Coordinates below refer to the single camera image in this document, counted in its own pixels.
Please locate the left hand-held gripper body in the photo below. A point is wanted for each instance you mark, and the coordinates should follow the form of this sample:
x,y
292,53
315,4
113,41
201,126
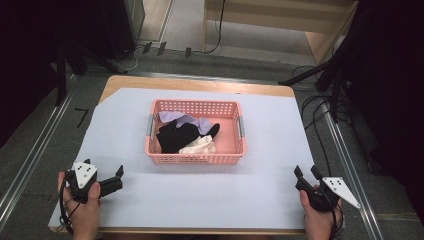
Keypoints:
x,y
83,175

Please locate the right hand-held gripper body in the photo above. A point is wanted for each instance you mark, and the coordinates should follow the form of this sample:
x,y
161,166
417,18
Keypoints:
x,y
325,196

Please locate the person's right hand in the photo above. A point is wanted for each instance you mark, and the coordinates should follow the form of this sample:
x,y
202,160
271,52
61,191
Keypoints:
x,y
320,223

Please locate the person's left hand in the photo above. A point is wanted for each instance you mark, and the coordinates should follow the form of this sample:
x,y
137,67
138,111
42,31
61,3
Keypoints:
x,y
83,216

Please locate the pale paper sheet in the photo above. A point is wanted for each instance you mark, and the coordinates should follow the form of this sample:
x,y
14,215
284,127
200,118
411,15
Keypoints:
x,y
266,133

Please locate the black cloth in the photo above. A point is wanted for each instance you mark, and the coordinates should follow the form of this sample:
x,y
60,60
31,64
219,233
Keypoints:
x,y
176,136

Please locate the pink plastic basket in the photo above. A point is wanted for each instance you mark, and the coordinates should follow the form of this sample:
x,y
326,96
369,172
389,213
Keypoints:
x,y
226,140

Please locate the white cloth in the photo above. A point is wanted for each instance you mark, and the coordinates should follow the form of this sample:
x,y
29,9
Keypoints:
x,y
200,146

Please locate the purple cloth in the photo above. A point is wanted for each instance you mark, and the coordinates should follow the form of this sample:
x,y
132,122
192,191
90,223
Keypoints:
x,y
191,119

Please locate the black metal stand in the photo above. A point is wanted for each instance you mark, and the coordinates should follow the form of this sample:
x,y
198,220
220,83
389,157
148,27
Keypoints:
x,y
333,80
61,73

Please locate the wooden table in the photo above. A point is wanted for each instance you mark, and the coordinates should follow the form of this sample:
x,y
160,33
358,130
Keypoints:
x,y
200,85

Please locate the light wooden shelf unit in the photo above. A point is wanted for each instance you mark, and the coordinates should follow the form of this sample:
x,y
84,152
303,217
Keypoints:
x,y
320,36

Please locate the dark cabinet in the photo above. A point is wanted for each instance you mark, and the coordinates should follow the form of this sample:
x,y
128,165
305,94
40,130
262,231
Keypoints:
x,y
123,23

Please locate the metal floor rail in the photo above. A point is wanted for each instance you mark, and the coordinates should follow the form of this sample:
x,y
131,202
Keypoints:
x,y
33,156
353,166

